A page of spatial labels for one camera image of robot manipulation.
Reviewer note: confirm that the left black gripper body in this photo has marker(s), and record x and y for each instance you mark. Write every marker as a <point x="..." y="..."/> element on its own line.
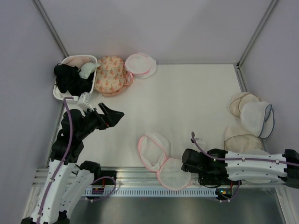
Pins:
<point x="93" y="121"/>

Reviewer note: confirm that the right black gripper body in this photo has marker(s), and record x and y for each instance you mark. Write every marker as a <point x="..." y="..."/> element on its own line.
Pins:
<point x="197" y="169"/>

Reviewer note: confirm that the round mesh bag pink trim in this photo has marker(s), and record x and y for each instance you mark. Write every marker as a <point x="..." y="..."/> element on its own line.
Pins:
<point x="155" y="154"/>

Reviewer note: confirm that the black lace bra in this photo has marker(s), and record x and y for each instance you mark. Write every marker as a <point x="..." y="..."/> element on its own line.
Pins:
<point x="65" y="76"/>

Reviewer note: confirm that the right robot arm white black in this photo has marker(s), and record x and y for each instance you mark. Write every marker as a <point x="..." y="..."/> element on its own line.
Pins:
<point x="220" y="167"/>

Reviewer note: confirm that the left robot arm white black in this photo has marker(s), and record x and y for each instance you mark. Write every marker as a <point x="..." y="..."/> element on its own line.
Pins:
<point x="57" y="201"/>

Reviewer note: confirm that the floral peach laundry bag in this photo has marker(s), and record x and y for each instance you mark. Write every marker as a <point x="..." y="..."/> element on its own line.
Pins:
<point x="112" y="77"/>

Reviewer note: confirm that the white bra in basket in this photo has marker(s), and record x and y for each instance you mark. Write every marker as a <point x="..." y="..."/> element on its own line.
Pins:
<point x="58" y="95"/>

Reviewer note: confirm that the black bra in basket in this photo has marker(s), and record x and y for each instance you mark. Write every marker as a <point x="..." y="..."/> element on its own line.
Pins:
<point x="80" y="85"/>

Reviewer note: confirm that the mint green bra in basket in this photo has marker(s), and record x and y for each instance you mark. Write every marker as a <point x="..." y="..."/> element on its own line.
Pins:
<point x="87" y="69"/>

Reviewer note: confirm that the white round bag pink trim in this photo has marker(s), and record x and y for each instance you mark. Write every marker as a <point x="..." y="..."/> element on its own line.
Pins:
<point x="141" y="65"/>

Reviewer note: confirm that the white plastic laundry basket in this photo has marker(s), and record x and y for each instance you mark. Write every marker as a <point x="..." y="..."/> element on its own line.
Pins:
<point x="75" y="75"/>

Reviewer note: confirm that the pale pink bra in basket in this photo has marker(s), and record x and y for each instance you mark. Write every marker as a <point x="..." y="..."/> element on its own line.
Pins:
<point x="77" y="61"/>

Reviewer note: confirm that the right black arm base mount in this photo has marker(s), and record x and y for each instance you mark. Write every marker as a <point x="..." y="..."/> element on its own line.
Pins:
<point x="212" y="181"/>

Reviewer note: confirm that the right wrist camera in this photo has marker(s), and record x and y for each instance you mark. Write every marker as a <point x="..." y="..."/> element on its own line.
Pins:
<point x="200" y="142"/>

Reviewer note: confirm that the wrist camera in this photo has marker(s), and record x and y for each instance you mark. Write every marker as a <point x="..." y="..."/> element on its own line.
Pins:
<point x="200" y="142"/>
<point x="83" y="101"/>

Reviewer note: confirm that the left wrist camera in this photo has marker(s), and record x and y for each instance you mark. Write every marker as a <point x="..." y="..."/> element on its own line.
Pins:
<point x="83" y="101"/>

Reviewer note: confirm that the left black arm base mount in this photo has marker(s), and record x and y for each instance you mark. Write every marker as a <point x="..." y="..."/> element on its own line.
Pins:
<point x="102" y="173"/>

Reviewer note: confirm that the aluminium mounting rail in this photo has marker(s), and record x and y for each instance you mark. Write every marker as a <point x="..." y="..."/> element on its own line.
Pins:
<point x="140" y="177"/>

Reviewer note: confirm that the white slotted cable duct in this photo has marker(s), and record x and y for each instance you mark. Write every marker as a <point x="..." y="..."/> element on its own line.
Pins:
<point x="163" y="192"/>

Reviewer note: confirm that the left aluminium frame post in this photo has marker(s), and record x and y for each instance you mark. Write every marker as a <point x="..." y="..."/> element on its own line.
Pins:
<point x="46" y="19"/>

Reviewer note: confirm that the aluminium frame post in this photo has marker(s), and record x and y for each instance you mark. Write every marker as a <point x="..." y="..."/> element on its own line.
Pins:
<point x="266" y="16"/>
<point x="46" y="19"/>

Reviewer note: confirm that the right aluminium frame post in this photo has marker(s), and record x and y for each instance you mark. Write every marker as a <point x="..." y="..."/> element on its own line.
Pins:
<point x="266" y="16"/>

